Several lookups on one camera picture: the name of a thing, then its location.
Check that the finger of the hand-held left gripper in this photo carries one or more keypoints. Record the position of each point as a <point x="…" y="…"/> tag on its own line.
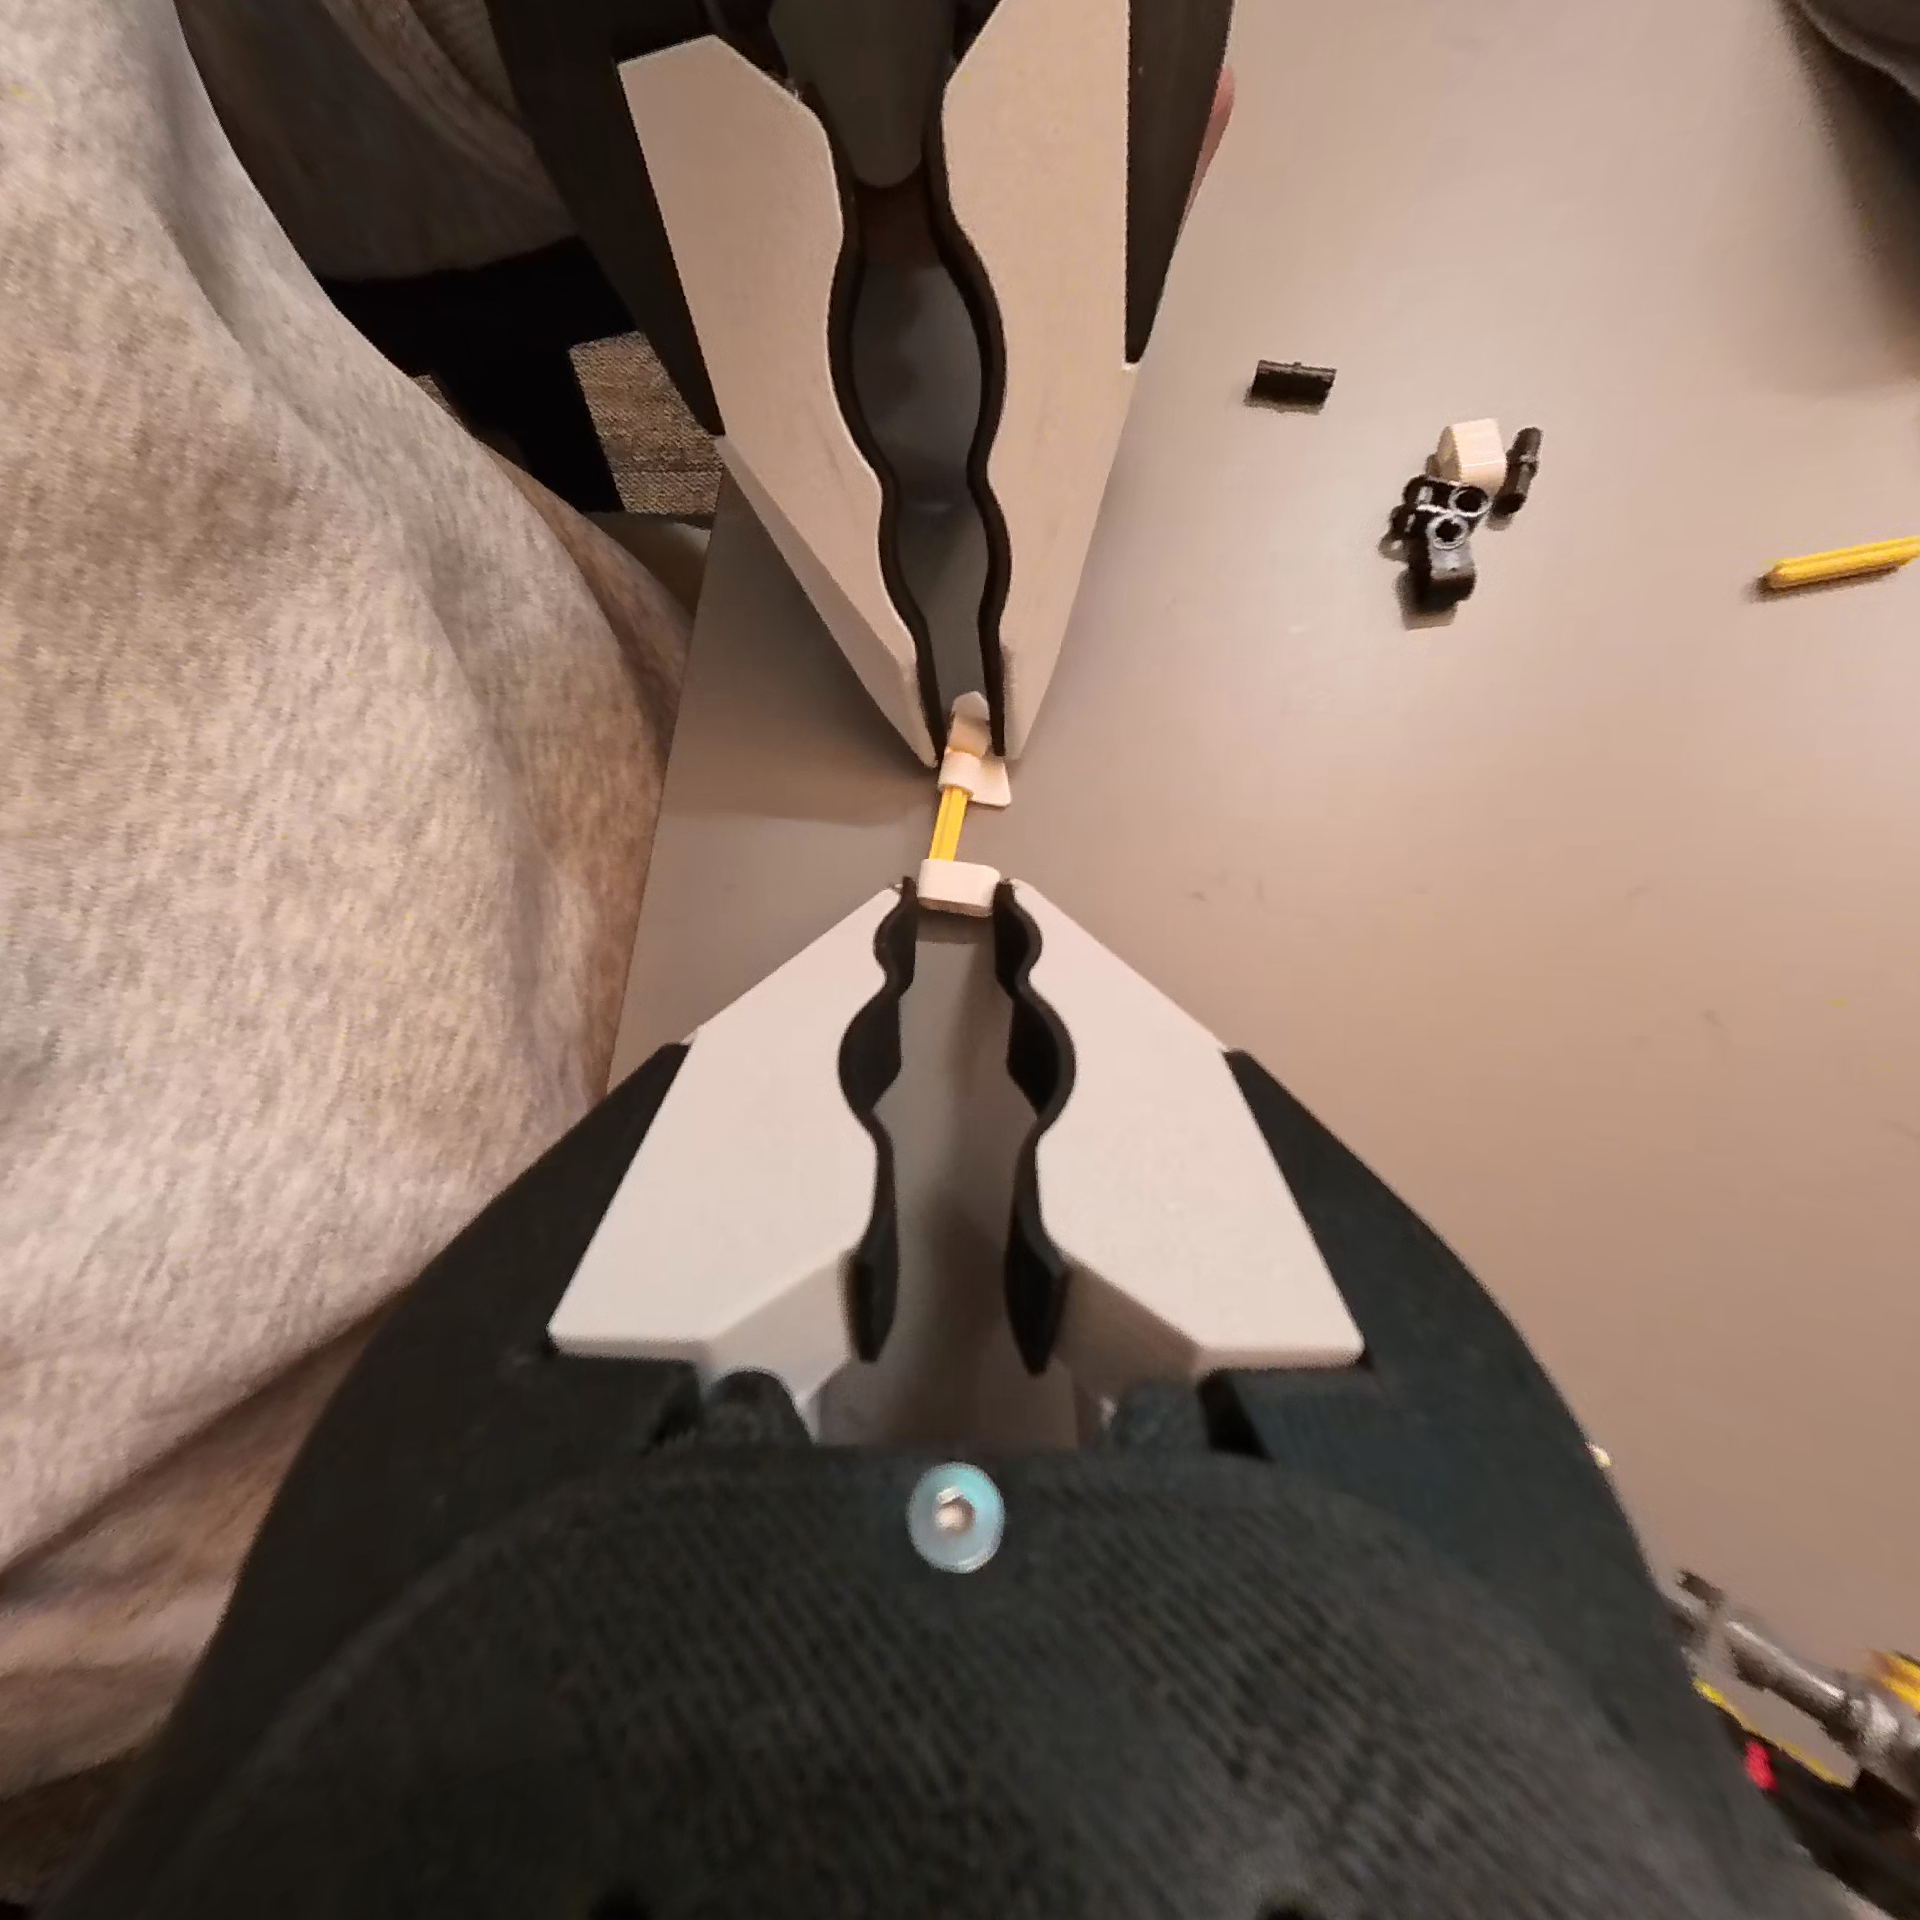
<point x="1049" y="225"/>
<point x="750" y="299"/>

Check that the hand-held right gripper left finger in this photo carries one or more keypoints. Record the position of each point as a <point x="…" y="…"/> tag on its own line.
<point x="720" y="1200"/>

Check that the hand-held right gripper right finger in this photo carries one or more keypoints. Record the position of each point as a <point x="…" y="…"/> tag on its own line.
<point x="1185" y="1200"/>

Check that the small black lego pin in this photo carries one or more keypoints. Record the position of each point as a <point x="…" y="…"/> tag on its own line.
<point x="1290" y="381"/>

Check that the white lego connector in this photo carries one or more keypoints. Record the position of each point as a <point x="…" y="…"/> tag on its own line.
<point x="955" y="888"/>

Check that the yellow lego axle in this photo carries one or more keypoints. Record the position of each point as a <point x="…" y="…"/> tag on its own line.
<point x="1845" y="562"/>
<point x="952" y="825"/>

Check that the white lego steering arm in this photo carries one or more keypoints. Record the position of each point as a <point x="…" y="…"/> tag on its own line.
<point x="973" y="756"/>

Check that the lego helicopter model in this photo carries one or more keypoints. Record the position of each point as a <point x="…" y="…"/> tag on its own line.
<point x="1845" y="1711"/>

